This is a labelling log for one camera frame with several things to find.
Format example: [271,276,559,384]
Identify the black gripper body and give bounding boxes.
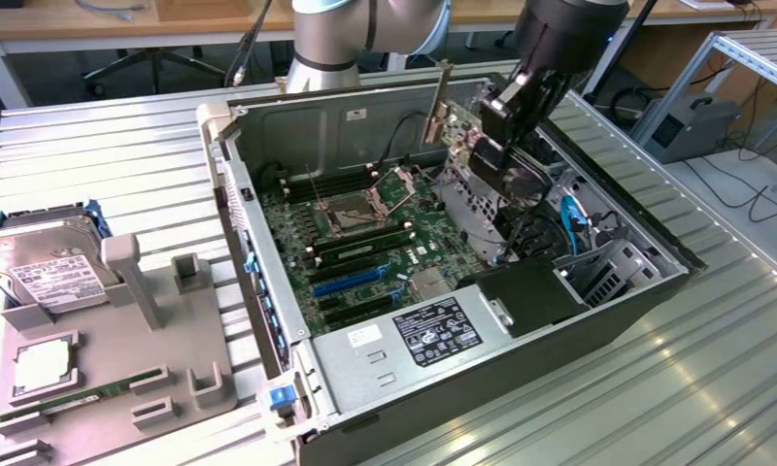
[513,0,627,80]

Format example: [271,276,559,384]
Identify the green expansion card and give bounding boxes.
[422,58,551,211]

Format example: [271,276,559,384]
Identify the black slanted stand pole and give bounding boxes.
[581,0,661,98]

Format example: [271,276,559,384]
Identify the wooden desk with boxes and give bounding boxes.
[447,0,777,98]

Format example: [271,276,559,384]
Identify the perforated metal drive cage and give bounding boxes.
[437,119,585,264]

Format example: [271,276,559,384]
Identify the metal socket cover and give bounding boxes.
[367,166,430,215]

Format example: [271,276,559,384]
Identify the grey box device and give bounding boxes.
[645,94,745,165]

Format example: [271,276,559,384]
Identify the green motherboard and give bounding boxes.
[257,163,487,337]

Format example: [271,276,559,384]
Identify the black RAM slot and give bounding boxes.
[286,175,374,204]
[277,163,373,189]

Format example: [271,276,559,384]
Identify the CPU socket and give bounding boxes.
[319,191,382,238]

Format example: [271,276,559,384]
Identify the thin metal locking lever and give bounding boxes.
[305,163,330,206]

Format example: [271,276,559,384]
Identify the installed RAM stick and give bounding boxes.
[311,229,417,266]

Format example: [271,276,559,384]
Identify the black air shroud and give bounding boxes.
[455,254,591,340]

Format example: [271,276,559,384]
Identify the silver chipset heatsink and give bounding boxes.
[407,269,458,300]

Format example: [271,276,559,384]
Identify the slotted metal disk bay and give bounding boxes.
[551,236,682,311]

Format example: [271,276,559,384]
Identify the blue expansion slot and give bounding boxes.
[309,265,390,299]

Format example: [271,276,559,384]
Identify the black expansion slot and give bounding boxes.
[326,300,403,330]
[318,289,397,317]

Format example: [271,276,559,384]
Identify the black office chair base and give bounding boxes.
[79,46,229,96]

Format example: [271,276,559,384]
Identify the grey power supply unit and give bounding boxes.
[307,283,517,415]

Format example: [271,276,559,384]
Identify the open dark PC case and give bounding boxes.
[195,71,707,466]

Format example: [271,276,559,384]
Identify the long wooden desk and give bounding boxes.
[0,0,298,111]

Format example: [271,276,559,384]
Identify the blue disk caddy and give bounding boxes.
[0,196,114,242]

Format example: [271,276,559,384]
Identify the blue case latch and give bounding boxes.
[263,385,297,414]

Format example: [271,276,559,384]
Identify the grey parts rack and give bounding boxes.
[0,232,241,466]

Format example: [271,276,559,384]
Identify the silver hard disk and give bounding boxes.
[0,213,120,315]

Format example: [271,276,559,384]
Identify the green RAM stick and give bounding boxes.
[0,376,138,423]

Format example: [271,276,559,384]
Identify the silver CPU chip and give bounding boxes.
[11,339,78,392]

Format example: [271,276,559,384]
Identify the black arched wire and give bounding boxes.
[386,112,453,162]

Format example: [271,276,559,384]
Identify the blue data wire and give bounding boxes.
[558,192,589,257]

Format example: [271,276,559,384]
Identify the aluminium frame table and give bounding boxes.
[631,26,777,150]

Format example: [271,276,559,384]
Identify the black floor cables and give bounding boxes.
[681,148,777,250]

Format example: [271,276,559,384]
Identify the thin black hanging cable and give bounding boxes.
[230,0,274,88]

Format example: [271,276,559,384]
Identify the grey cable on desk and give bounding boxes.
[74,0,148,21]

